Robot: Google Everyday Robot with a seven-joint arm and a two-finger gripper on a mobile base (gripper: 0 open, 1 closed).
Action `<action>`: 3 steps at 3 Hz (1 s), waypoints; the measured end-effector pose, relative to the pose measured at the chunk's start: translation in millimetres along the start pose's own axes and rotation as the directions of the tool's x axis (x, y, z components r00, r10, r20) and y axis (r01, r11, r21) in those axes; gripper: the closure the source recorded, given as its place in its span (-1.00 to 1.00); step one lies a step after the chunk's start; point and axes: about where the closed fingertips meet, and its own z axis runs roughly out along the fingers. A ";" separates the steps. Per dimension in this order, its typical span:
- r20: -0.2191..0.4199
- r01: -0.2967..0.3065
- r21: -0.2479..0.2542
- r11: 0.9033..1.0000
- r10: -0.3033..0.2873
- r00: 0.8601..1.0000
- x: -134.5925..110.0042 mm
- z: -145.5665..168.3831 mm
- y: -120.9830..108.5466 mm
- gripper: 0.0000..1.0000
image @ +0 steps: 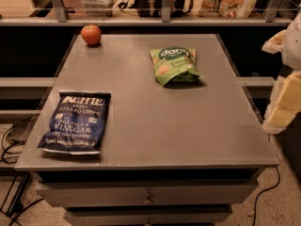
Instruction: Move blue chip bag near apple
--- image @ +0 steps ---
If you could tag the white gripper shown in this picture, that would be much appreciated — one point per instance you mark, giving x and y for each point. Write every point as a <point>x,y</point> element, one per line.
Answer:
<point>293,46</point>

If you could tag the blue Kettle chip bag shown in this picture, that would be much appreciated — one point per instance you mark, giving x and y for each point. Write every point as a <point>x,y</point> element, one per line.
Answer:
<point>78,123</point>

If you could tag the printed snack bag on shelf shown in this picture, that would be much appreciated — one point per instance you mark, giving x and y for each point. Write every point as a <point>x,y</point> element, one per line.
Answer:
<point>226,8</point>

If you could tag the green snack bag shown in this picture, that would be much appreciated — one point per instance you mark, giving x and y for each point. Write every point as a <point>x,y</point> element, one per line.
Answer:
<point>175,65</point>

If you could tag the black bag on shelf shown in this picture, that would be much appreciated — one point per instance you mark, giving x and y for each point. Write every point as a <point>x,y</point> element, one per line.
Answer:
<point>153,8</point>

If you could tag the red apple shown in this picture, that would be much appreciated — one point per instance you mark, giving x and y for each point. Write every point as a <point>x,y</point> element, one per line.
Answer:
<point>91,34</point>

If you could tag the grey lower drawer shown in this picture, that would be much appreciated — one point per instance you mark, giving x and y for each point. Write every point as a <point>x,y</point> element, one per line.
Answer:
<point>148,216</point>

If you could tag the grey drawer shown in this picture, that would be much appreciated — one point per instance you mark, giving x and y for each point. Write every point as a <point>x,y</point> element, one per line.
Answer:
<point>149,193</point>
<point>148,216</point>

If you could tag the grey upper drawer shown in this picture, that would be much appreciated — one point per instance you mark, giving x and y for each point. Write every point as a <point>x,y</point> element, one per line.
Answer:
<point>149,193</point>

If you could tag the grey metal shelf rail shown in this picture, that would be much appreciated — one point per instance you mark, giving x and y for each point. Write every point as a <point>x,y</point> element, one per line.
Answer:
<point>72,12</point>

